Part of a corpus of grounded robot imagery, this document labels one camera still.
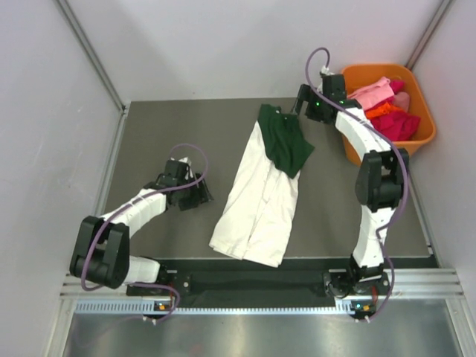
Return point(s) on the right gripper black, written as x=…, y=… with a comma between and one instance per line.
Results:
x=307, y=94

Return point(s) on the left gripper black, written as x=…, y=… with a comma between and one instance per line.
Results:
x=201, y=195

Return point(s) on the white and green t shirt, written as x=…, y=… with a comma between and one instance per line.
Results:
x=256, y=222

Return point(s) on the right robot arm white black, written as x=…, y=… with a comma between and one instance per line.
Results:
x=381, y=184

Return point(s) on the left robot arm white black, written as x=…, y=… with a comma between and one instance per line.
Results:
x=101, y=253

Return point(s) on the orange plastic laundry basket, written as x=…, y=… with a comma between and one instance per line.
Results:
x=361, y=75

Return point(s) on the pink t shirt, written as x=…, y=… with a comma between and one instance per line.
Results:
x=372, y=95

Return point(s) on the orange t shirt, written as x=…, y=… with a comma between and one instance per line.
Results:
x=384, y=109

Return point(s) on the red t shirt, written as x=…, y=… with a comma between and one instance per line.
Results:
x=397, y=126

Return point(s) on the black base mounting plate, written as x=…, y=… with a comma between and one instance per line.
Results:
x=297, y=282

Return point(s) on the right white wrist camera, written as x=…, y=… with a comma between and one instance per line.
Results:
x=325, y=71

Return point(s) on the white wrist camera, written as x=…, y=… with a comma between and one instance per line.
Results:
x=325, y=71
x=186, y=160

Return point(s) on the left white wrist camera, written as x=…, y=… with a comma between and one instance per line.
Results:
x=186, y=160

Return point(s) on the grey slotted cable duct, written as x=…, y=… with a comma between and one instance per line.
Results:
x=160, y=307

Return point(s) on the aluminium frame rail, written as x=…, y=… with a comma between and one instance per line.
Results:
x=410, y=283

